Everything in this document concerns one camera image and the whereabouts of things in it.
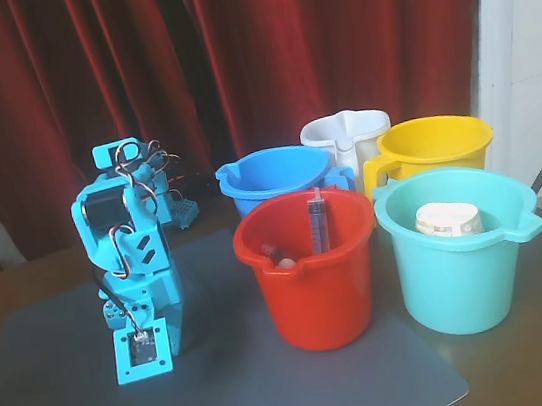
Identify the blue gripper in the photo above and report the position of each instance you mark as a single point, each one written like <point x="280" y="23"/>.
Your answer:
<point x="168" y="289"/>

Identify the small pink waste piece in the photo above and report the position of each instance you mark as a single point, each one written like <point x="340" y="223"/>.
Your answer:
<point x="287" y="263"/>

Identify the blue perforated base block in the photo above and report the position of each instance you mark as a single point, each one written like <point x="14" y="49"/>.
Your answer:
<point x="184" y="212"/>

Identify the small vial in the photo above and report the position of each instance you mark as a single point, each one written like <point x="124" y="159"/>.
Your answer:
<point x="270" y="253"/>

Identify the grey mat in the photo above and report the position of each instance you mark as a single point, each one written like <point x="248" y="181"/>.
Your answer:
<point x="277" y="394"/>

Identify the red plastic bucket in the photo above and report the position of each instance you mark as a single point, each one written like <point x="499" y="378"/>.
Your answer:
<point x="314" y="298"/>

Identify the plastic syringe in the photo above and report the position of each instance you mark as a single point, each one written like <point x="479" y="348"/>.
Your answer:
<point x="318" y="221"/>

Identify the blue plastic bucket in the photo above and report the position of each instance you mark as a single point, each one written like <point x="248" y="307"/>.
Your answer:
<point x="272" y="172"/>

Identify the white plastic jug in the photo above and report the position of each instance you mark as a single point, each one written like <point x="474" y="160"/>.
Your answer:
<point x="341" y="127"/>

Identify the teal plastic bucket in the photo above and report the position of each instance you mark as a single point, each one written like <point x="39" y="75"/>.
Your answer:
<point x="454" y="288"/>

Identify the white paper cup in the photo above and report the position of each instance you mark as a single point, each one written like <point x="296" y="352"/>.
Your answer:
<point x="447" y="218"/>

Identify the red curtain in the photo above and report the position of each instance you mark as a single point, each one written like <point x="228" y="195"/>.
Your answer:
<point x="278" y="35"/>

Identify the yellow plastic bucket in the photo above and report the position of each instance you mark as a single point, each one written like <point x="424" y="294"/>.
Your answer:
<point x="434" y="139"/>

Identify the blue wrist camera module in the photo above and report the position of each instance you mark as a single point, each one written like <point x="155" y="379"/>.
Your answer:
<point x="140" y="352"/>

